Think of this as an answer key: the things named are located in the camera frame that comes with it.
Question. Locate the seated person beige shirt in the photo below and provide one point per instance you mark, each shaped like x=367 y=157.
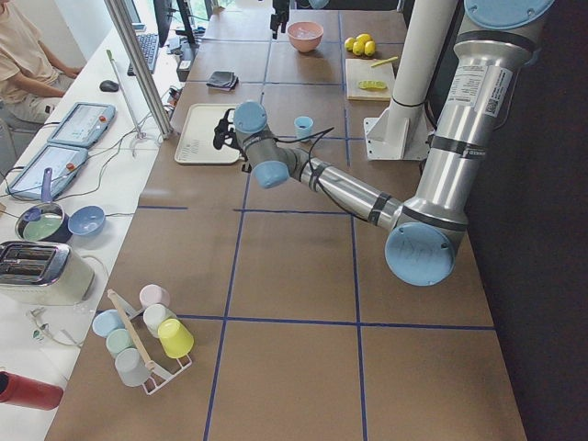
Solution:
x=33 y=78

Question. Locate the aluminium frame post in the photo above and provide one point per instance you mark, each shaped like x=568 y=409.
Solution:
x=121 y=21

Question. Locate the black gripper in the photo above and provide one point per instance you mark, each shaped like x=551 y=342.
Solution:
x=278 y=10
x=223 y=133

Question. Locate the lemon slices row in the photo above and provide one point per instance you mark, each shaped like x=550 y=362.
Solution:
x=372 y=85

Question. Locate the white cup on rack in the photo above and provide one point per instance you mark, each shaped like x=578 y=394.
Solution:
x=154 y=315

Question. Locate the folded grey cloth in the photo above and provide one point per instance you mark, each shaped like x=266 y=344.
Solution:
x=222 y=80

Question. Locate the grey cup on rack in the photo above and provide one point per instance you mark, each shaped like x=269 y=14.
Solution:
x=131 y=368

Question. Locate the blue saucepan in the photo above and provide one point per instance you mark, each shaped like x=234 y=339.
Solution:
x=46 y=221

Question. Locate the near teach pendant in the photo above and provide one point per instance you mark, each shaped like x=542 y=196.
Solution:
x=65 y=162

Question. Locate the black computer mouse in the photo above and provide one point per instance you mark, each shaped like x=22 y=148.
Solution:
x=109 y=86

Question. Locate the far teach pendant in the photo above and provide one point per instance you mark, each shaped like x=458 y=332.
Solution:
x=83 y=125

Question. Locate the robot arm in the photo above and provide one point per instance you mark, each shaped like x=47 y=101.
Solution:
x=304 y=4
x=494 y=41

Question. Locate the wooden cutting board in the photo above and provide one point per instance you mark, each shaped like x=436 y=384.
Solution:
x=358 y=70

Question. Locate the pink bowl of ice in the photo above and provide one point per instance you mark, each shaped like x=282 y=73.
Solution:
x=305 y=36

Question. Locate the pink cup on rack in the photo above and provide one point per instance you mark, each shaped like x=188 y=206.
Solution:
x=154 y=294

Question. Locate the blue cup on rack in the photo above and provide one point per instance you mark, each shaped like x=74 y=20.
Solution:
x=107 y=322

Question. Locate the yellow lemon top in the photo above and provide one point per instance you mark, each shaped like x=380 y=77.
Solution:
x=363 y=38

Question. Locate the yellow lemon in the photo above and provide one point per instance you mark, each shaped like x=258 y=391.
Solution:
x=370 y=48
x=363 y=38
x=358 y=48
x=349 y=44

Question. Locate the light blue plastic cup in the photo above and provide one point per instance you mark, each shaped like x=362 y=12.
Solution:
x=303 y=127

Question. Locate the long metal rod tool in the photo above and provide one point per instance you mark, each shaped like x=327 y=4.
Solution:
x=140 y=135

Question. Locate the teach pendant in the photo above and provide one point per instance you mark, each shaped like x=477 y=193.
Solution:
x=65 y=162
x=83 y=125

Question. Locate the blue bowl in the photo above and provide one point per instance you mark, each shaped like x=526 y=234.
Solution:
x=87 y=221

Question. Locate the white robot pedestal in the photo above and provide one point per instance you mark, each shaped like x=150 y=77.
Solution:
x=400 y=132

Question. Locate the yellow lemon bottom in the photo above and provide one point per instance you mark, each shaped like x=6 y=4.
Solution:
x=370 y=48

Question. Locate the white cup rack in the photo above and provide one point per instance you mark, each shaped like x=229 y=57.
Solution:
x=160 y=375

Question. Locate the green cup on rack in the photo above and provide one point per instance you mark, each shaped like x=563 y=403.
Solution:
x=117 y=341

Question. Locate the yellow lemon middle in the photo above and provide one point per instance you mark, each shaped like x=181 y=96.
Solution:
x=358 y=48

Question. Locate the black keyboard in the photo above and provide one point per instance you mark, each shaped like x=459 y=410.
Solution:
x=149 y=45

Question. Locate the cream bear serving tray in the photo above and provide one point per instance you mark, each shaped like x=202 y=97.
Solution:
x=195 y=145

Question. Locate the yellow lemon far left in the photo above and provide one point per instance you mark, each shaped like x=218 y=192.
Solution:
x=349 y=44

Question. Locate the cream toaster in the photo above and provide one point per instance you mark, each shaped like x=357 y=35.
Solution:
x=48 y=274

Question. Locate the yellow plastic knife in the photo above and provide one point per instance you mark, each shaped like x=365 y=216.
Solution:
x=382 y=62

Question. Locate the red bottle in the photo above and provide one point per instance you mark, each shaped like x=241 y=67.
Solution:
x=30 y=393

